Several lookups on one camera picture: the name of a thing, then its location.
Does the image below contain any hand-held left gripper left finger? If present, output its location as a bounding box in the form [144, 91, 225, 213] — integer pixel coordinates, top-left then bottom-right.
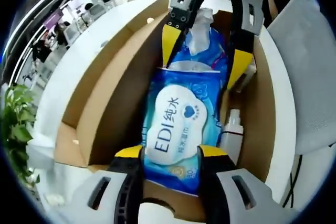
[75, 145, 145, 224]

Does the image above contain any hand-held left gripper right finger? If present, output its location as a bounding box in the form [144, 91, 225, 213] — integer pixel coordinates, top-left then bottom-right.
[196, 144, 289, 224]

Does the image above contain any blue soft tissue pack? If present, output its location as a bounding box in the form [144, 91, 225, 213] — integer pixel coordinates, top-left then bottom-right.
[167, 7, 229, 74]

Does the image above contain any blue wet wipes pack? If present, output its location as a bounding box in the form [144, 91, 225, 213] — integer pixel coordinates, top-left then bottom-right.
[141, 68, 224, 197]

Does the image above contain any brown cardboard shoe box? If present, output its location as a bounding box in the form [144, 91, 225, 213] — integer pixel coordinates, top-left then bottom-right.
[54, 0, 272, 222]

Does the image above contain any white mesh office chair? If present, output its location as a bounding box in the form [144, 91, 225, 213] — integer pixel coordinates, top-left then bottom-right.
[265, 0, 336, 154]

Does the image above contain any green potted plant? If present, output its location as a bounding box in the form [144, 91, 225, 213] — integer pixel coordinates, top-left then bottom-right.
[1, 83, 57, 187]

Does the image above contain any black mouse cable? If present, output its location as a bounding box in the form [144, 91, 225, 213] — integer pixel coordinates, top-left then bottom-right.
[282, 154, 302, 209]

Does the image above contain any purple wall screen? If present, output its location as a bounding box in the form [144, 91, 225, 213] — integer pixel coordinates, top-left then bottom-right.
[44, 11, 66, 30]

